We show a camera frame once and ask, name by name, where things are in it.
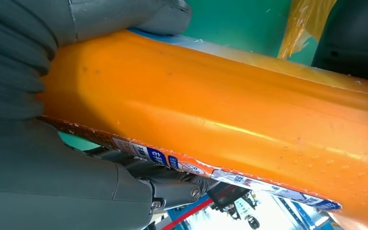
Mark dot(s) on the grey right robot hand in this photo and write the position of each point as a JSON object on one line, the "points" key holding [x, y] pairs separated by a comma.
{"points": [[44, 177]]}

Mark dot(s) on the yellow tape sheet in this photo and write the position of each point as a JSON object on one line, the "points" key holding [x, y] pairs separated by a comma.
{"points": [[301, 25]]}

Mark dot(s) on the red barrier strip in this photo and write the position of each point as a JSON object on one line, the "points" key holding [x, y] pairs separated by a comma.
{"points": [[187, 215]]}

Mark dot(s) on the white humanoid robot black head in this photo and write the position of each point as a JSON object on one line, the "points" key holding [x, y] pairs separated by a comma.
{"points": [[241, 209]]}

